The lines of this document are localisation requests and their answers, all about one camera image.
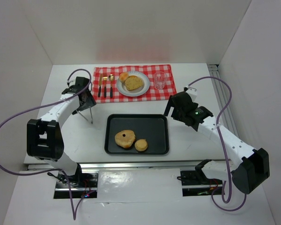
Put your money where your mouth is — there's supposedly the small round bun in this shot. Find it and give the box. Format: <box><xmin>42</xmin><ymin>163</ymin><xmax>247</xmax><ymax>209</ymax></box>
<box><xmin>118</xmin><ymin>72</ymin><xmax>129</xmax><ymax>83</ymax></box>

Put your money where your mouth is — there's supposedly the speckled bread slice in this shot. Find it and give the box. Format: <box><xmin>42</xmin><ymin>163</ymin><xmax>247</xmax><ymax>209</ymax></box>
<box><xmin>124</xmin><ymin>75</ymin><xmax>144</xmax><ymax>91</ymax></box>

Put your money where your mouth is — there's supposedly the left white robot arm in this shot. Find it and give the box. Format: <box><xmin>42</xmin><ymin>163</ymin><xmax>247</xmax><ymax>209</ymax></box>
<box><xmin>27</xmin><ymin>77</ymin><xmax>96</xmax><ymax>185</ymax></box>

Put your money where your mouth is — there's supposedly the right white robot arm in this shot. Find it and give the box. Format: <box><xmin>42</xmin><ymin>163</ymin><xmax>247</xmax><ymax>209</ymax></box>
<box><xmin>164</xmin><ymin>91</ymin><xmax>270</xmax><ymax>194</ymax></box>

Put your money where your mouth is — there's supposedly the flat bread with hole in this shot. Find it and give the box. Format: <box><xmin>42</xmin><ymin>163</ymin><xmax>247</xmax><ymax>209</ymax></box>
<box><xmin>115</xmin><ymin>130</ymin><xmax>136</xmax><ymax>149</ymax></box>

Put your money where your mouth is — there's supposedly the black serving tray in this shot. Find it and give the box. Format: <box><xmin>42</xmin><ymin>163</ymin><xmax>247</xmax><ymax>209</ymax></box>
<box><xmin>104</xmin><ymin>114</ymin><xmax>169</xmax><ymax>156</ymax></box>

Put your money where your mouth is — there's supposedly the clear drinking glass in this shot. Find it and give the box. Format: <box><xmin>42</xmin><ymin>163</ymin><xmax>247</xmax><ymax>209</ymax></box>
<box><xmin>153</xmin><ymin>71</ymin><xmax>167</xmax><ymax>90</ymax></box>

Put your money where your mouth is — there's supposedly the red checkered cloth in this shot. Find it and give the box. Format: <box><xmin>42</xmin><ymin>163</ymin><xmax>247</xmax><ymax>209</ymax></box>
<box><xmin>91</xmin><ymin>64</ymin><xmax>177</xmax><ymax>103</ymax></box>

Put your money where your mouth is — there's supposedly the white round plate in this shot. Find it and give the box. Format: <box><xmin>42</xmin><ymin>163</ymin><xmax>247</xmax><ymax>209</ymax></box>
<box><xmin>116</xmin><ymin>71</ymin><xmax>150</xmax><ymax>97</ymax></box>

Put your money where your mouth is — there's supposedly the small round muffin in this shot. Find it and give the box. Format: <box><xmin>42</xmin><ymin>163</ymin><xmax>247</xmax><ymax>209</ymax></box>
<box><xmin>134</xmin><ymin>139</ymin><xmax>148</xmax><ymax>152</ymax></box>

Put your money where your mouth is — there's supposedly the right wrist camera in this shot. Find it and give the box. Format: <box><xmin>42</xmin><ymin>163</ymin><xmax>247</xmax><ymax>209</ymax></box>
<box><xmin>184</xmin><ymin>85</ymin><xmax>198</xmax><ymax>102</ymax></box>

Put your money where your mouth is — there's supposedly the gold spoon black handle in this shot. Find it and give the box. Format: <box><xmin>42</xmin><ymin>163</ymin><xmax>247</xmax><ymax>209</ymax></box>
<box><xmin>108</xmin><ymin>74</ymin><xmax>114</xmax><ymax>98</ymax></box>

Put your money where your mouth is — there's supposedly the aluminium side rail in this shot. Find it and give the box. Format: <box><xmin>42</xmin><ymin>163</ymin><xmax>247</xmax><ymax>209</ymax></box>
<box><xmin>207</xmin><ymin>64</ymin><xmax>239</xmax><ymax>137</ymax></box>

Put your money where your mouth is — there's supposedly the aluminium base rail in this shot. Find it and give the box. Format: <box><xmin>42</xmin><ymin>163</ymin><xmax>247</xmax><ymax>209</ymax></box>
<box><xmin>27</xmin><ymin>159</ymin><xmax>232</xmax><ymax>171</ymax></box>

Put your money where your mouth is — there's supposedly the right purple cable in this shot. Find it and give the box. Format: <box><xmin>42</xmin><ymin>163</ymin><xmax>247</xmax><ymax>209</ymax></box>
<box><xmin>187</xmin><ymin>76</ymin><xmax>247</xmax><ymax>211</ymax></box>

